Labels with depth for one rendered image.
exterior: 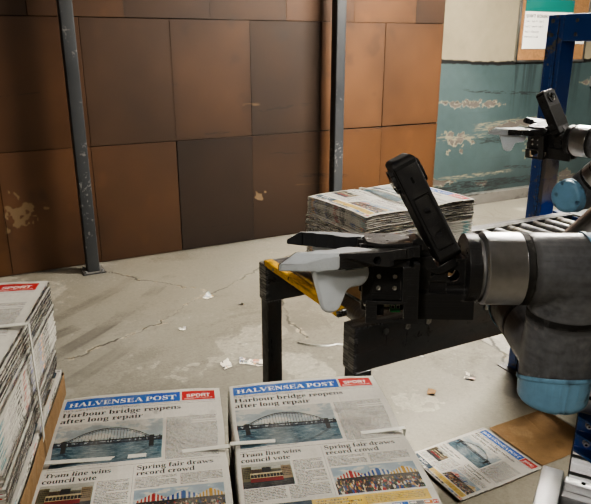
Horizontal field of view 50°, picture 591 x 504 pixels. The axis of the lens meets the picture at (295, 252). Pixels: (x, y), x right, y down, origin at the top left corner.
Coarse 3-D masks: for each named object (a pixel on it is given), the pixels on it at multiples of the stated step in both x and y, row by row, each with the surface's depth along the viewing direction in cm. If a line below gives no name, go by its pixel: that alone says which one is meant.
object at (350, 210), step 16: (336, 192) 182; (352, 192) 182; (320, 208) 174; (336, 208) 167; (352, 208) 163; (368, 208) 162; (384, 208) 163; (400, 208) 163; (320, 224) 174; (336, 224) 168; (352, 224) 162; (368, 224) 157; (384, 224) 159; (400, 224) 162
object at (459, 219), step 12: (432, 192) 180; (444, 192) 180; (444, 204) 168; (456, 204) 170; (468, 204) 172; (444, 216) 169; (456, 216) 171; (468, 216) 174; (456, 228) 172; (468, 228) 174; (456, 240) 173
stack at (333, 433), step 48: (288, 384) 118; (336, 384) 118; (96, 432) 103; (144, 432) 103; (192, 432) 103; (240, 432) 103; (288, 432) 103; (336, 432) 103; (384, 432) 104; (48, 480) 92; (96, 480) 92; (144, 480) 92; (192, 480) 92; (240, 480) 92; (288, 480) 92; (336, 480) 92; (384, 480) 92
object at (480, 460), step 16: (480, 432) 243; (432, 448) 233; (448, 448) 233; (464, 448) 233; (480, 448) 233; (496, 448) 233; (512, 448) 233; (432, 464) 224; (448, 464) 224; (464, 464) 224; (480, 464) 224; (496, 464) 224; (512, 464) 224; (528, 464) 224; (448, 480) 216; (464, 480) 216; (480, 480) 216; (496, 480) 216; (512, 480) 216; (464, 496) 208
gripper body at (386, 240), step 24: (360, 240) 66; (384, 240) 63; (408, 240) 63; (408, 264) 62; (432, 264) 63; (456, 264) 63; (480, 264) 61; (360, 288) 68; (384, 288) 63; (408, 288) 62; (432, 288) 64; (456, 288) 64; (480, 288) 62; (408, 312) 62; (432, 312) 64; (456, 312) 64
